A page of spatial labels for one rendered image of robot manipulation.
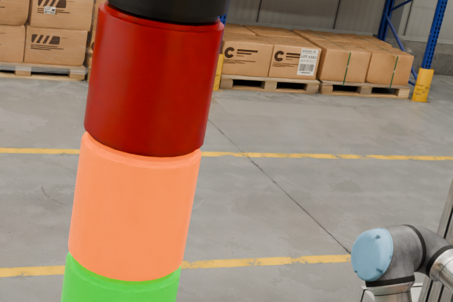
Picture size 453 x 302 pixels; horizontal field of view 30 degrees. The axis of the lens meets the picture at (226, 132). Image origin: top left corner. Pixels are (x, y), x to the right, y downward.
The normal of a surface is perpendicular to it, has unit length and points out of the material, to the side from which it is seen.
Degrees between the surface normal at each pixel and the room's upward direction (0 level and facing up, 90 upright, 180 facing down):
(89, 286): 90
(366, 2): 90
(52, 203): 0
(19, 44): 90
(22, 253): 0
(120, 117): 90
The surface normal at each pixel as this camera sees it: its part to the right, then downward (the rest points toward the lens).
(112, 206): -0.27, 0.26
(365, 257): -0.83, -0.09
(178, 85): 0.48, 0.36
